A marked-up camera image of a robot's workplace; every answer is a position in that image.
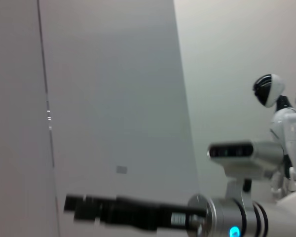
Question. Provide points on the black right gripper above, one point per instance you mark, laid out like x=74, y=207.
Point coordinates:
x=150, y=217

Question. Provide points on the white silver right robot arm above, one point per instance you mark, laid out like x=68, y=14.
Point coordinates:
x=236, y=217

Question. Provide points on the white black robot head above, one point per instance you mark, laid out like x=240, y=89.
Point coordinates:
x=271, y=91

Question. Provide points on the grey wall outlet plate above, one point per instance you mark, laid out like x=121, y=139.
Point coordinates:
x=122, y=169

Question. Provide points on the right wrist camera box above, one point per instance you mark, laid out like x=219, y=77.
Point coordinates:
x=236, y=153

